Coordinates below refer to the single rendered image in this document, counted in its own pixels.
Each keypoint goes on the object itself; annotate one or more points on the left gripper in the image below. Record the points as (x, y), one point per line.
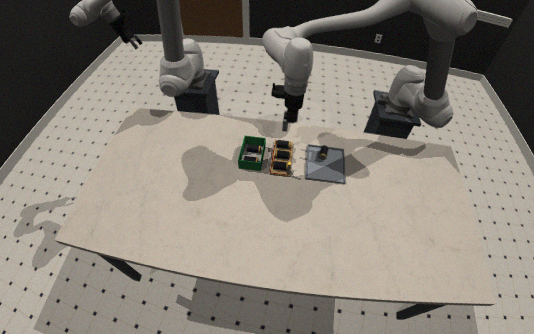
(292, 103)

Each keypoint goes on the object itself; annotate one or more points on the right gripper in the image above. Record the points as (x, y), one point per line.
(121, 28)

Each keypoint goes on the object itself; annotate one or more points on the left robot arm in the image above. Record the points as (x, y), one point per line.
(445, 20)

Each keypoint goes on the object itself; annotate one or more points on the green open-top box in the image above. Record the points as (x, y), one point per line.
(250, 165)

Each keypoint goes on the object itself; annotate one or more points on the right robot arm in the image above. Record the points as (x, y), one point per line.
(176, 72)

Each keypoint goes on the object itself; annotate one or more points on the tan battery holder board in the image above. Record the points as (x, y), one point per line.
(279, 172)

